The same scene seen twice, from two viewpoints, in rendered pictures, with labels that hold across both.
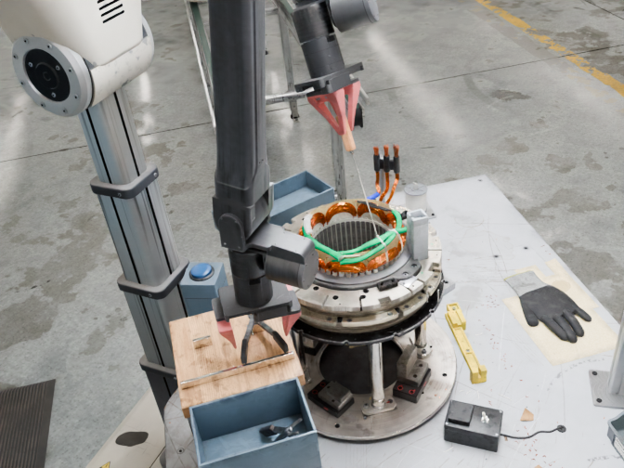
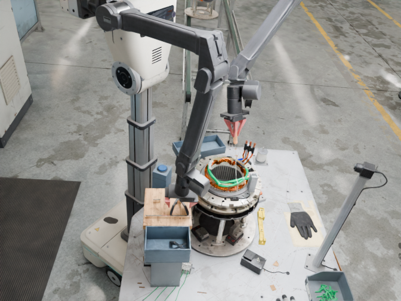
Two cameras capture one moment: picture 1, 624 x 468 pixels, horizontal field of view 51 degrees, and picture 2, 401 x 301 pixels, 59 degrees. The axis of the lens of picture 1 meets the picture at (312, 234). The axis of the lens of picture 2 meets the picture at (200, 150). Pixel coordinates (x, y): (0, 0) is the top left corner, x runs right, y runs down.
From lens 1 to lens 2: 39 cm
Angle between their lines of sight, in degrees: 4
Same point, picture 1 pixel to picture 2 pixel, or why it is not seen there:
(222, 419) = (156, 233)
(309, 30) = (231, 95)
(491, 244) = (287, 185)
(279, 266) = (194, 186)
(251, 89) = (201, 127)
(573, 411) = (295, 267)
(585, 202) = (346, 168)
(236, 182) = (187, 154)
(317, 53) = (232, 105)
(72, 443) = (82, 212)
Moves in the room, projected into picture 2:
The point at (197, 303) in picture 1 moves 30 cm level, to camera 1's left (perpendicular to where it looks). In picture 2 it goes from (157, 180) to (94, 170)
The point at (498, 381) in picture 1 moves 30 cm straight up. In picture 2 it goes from (269, 246) to (285, 204)
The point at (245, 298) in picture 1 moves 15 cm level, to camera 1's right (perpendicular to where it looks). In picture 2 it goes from (178, 192) to (218, 199)
